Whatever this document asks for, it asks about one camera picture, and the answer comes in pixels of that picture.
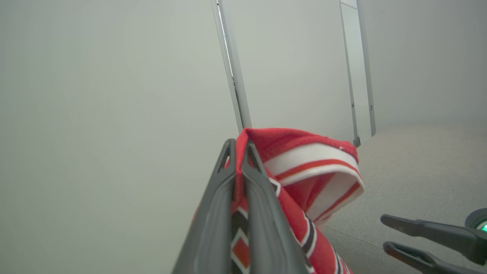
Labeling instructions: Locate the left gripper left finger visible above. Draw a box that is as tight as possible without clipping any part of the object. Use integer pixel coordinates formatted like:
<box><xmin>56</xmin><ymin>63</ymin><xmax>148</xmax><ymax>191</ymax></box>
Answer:
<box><xmin>171</xmin><ymin>139</ymin><xmax>236</xmax><ymax>274</ymax></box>

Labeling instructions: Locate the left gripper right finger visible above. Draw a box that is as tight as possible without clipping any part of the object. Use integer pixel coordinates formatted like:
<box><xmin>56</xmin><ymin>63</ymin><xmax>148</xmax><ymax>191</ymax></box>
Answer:
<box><xmin>241</xmin><ymin>140</ymin><xmax>309</xmax><ymax>274</ymax></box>

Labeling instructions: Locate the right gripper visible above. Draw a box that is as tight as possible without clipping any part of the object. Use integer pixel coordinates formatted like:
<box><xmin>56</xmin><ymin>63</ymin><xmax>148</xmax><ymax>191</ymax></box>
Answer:
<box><xmin>380</xmin><ymin>208</ymin><xmax>487</xmax><ymax>274</ymax></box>

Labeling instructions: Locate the red striped clothing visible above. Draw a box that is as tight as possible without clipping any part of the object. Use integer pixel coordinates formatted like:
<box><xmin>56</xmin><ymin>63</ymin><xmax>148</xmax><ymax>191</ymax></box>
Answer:
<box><xmin>192</xmin><ymin>127</ymin><xmax>365</xmax><ymax>274</ymax></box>

